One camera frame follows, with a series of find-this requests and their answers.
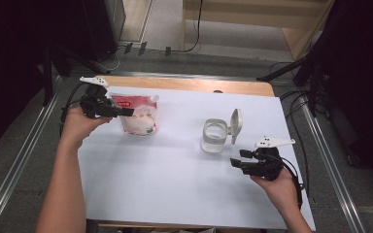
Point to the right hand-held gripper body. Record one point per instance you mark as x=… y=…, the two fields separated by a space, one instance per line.
x=264 y=165

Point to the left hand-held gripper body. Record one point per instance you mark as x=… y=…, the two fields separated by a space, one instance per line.
x=97 y=105

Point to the white and red refill pouch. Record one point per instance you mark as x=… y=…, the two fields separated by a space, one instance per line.
x=141 y=124

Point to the clear container with white lid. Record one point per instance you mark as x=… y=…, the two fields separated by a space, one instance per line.
x=214 y=136

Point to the person's left hand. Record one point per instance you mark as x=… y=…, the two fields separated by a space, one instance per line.
x=77 y=127

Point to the person's right hand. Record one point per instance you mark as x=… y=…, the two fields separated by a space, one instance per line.
x=281 y=191

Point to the black metal stand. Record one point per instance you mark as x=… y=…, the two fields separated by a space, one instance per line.
x=77 y=58
x=304 y=66

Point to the white paper sheet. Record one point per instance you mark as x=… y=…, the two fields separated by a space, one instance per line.
x=175 y=181

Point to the light wooden cabinet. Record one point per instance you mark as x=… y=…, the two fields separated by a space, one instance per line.
x=259 y=13

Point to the aluminium floor rail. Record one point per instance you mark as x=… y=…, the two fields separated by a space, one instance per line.
x=19 y=155
x=330 y=161

